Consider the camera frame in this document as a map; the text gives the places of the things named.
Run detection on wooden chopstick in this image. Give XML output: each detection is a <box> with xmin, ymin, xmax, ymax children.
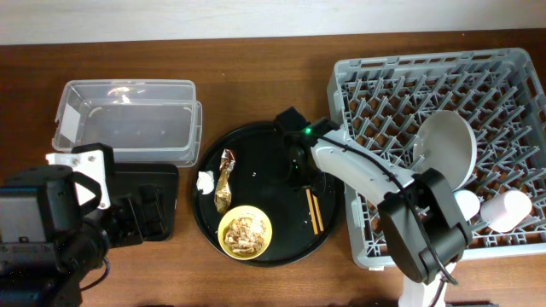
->
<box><xmin>311</xmin><ymin>193</ymin><xmax>324</xmax><ymax>232</ymax></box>
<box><xmin>305</xmin><ymin>188</ymin><xmax>318</xmax><ymax>235</ymax></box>

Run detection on white tissue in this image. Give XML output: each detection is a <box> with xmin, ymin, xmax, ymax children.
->
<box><xmin>195</xmin><ymin>171</ymin><xmax>215</xmax><ymax>194</ymax></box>

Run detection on gold snack wrapper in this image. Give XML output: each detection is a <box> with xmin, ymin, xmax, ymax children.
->
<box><xmin>214</xmin><ymin>148</ymin><xmax>235</xmax><ymax>214</ymax></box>

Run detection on yellow bowl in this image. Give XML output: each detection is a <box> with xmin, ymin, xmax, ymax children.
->
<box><xmin>218</xmin><ymin>206</ymin><xmax>273</xmax><ymax>261</ymax></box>

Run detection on food scraps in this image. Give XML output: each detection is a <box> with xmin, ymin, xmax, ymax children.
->
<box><xmin>224</xmin><ymin>216</ymin><xmax>266</xmax><ymax>256</ymax></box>

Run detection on grey-green plate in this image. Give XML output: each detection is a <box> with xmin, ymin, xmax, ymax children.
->
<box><xmin>413</xmin><ymin>111</ymin><xmax>478</xmax><ymax>191</ymax></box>

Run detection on blue cup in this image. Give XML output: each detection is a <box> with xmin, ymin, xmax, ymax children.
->
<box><xmin>453</xmin><ymin>189</ymin><xmax>480</xmax><ymax>221</ymax></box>

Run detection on pink cup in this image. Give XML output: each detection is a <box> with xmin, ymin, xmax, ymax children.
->
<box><xmin>479</xmin><ymin>190</ymin><xmax>532</xmax><ymax>233</ymax></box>

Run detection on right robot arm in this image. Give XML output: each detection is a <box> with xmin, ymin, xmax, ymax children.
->
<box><xmin>274</xmin><ymin>107</ymin><xmax>479</xmax><ymax>306</ymax></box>

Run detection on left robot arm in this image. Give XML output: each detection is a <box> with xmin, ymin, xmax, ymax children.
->
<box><xmin>1</xmin><ymin>143</ymin><xmax>178</xmax><ymax>306</ymax></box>

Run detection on grey dishwasher rack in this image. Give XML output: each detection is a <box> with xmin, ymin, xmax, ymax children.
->
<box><xmin>327</xmin><ymin>48</ymin><xmax>545</xmax><ymax>260</ymax></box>

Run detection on black rectangular tray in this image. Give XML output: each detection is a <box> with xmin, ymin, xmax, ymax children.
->
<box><xmin>101</xmin><ymin>163</ymin><xmax>178</xmax><ymax>229</ymax></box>

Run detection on round black serving tray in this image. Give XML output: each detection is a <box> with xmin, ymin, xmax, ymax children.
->
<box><xmin>197</xmin><ymin>122</ymin><xmax>344</xmax><ymax>267</ymax></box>

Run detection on clear plastic bin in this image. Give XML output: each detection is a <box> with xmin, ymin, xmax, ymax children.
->
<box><xmin>52</xmin><ymin>79</ymin><xmax>203</xmax><ymax>168</ymax></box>

